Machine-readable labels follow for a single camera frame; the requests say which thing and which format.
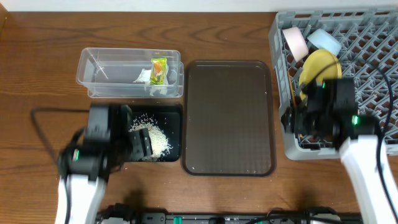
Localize rice and nut leftovers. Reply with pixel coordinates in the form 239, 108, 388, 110
129, 113, 173, 162

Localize yellow round plate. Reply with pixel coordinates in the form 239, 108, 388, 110
298, 49, 342, 86

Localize wooden chopstick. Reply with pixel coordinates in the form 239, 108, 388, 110
287, 71, 297, 108

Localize light blue bowl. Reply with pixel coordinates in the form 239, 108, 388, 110
307, 29, 342, 57

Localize pink round plate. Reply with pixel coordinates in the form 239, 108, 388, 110
282, 27, 308, 62

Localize green snack wrapper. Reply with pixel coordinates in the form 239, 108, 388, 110
150, 57, 168, 85

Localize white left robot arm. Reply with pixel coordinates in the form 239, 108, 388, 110
55, 104, 152, 223

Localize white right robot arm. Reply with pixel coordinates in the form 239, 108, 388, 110
281, 78, 397, 223

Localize grey dishwasher rack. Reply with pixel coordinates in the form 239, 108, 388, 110
269, 7, 397, 156

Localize black rectangular tray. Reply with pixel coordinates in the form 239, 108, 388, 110
131, 105, 182, 162

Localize crumpled white tissue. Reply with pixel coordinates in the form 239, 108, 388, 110
133, 69, 177, 96

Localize clear plastic bin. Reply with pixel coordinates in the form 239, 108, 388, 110
76, 47, 184, 98

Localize brown serving tray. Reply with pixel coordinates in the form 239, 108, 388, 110
182, 60, 276, 177

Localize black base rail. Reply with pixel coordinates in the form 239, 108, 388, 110
94, 203, 363, 224

